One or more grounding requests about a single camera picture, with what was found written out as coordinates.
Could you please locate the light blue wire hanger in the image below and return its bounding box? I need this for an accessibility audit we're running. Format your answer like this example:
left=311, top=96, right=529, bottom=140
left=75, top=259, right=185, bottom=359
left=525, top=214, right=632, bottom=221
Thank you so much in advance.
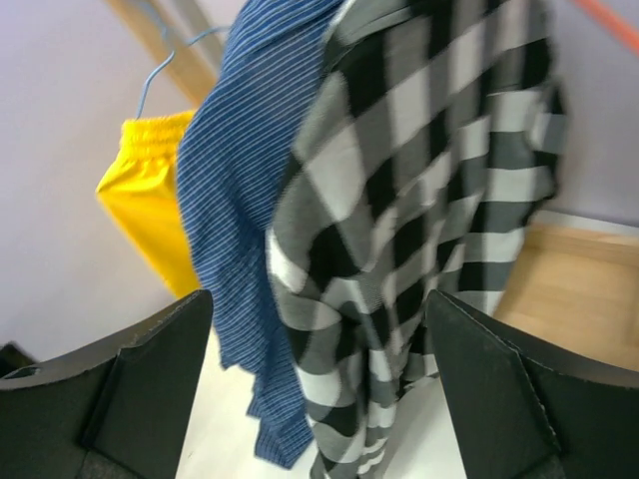
left=136, top=1, right=231, bottom=120

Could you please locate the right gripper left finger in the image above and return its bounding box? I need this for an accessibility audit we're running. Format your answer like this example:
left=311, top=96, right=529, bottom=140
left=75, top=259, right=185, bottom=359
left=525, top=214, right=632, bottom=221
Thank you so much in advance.
left=1, top=290, right=213, bottom=478

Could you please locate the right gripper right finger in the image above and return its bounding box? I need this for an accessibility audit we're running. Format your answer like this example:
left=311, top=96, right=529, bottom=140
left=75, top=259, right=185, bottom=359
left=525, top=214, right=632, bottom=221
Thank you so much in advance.
left=426, top=290, right=638, bottom=479

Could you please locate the wooden clothes rack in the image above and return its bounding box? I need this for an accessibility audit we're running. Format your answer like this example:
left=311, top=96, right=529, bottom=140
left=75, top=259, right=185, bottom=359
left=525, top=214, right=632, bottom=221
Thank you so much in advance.
left=99, top=0, right=639, bottom=355

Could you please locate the blue checked shirt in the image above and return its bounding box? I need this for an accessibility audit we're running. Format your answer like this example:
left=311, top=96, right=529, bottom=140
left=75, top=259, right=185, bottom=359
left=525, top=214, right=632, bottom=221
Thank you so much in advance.
left=177, top=1, right=339, bottom=469

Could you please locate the black white checked shirt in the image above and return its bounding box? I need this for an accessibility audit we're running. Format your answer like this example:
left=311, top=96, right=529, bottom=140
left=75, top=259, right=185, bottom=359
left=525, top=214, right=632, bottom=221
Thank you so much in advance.
left=266, top=0, right=567, bottom=478

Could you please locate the yellow garment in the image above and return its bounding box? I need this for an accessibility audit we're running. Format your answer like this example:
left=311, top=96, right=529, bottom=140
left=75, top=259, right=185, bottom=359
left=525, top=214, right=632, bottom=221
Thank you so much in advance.
left=96, top=111, right=200, bottom=297

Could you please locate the orange hanger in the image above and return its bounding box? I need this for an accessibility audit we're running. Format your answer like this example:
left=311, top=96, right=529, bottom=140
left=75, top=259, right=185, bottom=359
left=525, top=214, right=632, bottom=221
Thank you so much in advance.
left=572, top=0, right=639, bottom=55

